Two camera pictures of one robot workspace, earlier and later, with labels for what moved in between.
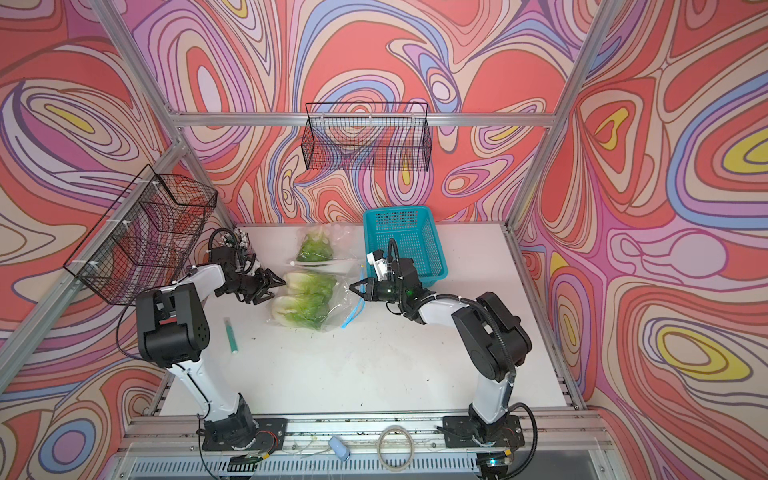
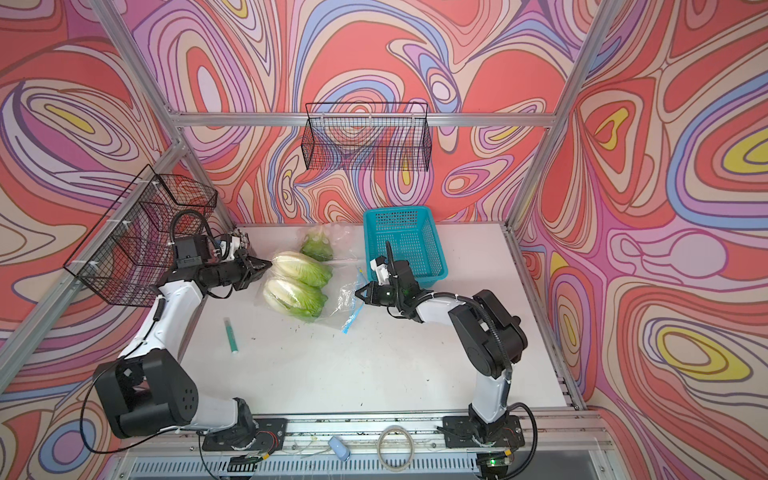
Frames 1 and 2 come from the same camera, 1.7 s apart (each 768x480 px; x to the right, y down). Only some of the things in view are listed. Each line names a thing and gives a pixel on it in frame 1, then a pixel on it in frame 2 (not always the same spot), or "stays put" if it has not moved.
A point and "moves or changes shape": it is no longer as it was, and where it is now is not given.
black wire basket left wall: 145,240 stays put
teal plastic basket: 415,230 stays put
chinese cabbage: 301,283 → 302,267
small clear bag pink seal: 322,243 stays put
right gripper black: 371,289 stays put
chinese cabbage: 304,309 moves or changes shape
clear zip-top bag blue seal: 317,300 moves or changes shape
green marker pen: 230,335 stays put
